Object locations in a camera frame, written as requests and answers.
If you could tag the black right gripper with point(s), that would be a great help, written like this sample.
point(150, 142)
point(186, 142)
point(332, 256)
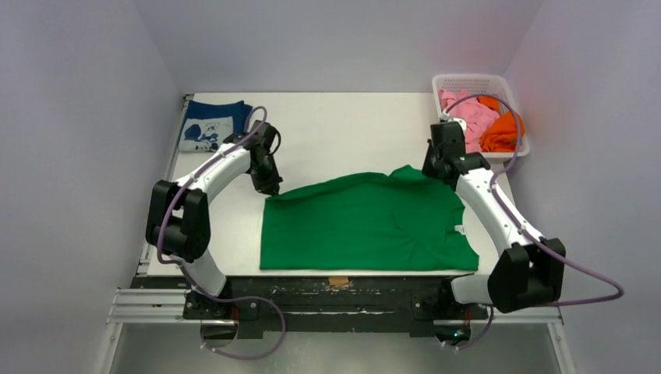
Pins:
point(433, 168)

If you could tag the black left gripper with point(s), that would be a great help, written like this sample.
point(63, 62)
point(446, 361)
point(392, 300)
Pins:
point(270, 185)

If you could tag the green t shirt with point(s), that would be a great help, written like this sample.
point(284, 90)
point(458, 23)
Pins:
point(403, 221)

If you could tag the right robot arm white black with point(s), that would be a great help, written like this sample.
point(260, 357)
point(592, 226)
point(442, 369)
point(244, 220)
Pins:
point(529, 271)

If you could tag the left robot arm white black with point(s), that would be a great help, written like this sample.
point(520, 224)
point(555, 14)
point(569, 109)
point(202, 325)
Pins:
point(178, 222)

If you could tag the pink t shirt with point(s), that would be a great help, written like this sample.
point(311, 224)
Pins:
point(477, 116)

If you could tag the folded blue printed t shirt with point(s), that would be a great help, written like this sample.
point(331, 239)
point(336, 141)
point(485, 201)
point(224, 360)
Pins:
point(206, 126)

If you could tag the orange t shirt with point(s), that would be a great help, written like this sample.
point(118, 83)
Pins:
point(501, 136)

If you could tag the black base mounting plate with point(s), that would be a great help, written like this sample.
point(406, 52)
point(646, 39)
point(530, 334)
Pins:
point(256, 305)

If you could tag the brown tape piece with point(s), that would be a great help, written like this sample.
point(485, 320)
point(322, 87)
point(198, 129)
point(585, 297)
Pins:
point(338, 282)

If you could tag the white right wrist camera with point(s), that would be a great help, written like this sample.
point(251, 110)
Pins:
point(460, 121)

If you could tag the aluminium rail frame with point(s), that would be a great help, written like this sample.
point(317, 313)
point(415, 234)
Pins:
point(146, 335)

